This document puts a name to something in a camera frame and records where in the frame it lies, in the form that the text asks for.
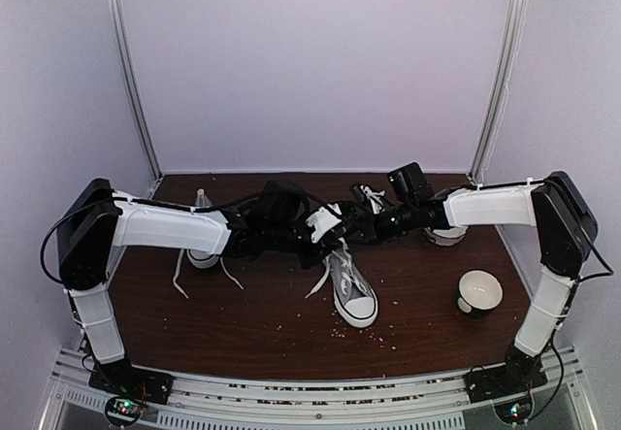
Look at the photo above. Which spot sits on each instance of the right aluminium frame post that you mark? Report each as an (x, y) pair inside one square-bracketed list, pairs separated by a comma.
[(499, 93)]

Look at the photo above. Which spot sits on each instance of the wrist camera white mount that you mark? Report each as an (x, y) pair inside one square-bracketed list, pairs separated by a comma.
[(322, 221), (369, 197)]

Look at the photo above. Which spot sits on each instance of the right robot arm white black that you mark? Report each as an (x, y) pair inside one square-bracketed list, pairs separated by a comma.
[(550, 210)]

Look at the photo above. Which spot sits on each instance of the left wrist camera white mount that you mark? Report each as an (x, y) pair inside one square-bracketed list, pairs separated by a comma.
[(322, 221)]

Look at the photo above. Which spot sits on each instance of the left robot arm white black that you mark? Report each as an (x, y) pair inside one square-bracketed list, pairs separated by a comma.
[(102, 218)]

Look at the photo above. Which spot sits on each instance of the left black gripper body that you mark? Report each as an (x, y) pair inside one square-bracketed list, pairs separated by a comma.
[(280, 239)]

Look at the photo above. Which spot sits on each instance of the black and white bowl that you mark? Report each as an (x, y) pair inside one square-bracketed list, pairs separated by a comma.
[(478, 294)]

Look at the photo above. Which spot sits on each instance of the left aluminium frame post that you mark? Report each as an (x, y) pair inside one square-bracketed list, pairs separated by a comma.
[(132, 89)]

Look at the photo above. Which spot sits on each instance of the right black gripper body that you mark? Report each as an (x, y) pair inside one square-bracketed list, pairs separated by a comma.
[(384, 231)]

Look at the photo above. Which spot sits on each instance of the white fluted ceramic bowl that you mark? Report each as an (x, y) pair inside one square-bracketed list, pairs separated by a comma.
[(445, 237)]

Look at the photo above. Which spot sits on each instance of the aluminium frame post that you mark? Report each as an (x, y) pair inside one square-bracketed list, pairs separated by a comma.
[(132, 89), (499, 93)]

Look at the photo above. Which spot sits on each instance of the front aluminium rail frame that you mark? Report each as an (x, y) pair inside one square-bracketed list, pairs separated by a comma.
[(432, 401)]

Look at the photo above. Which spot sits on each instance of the grey sneaker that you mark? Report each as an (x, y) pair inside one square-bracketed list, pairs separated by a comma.
[(209, 233), (354, 298)]

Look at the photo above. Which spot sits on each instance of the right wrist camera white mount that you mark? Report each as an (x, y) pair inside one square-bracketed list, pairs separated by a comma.
[(369, 197)]

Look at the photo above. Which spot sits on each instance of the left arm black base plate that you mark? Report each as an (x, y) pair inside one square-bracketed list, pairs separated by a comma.
[(131, 384)]

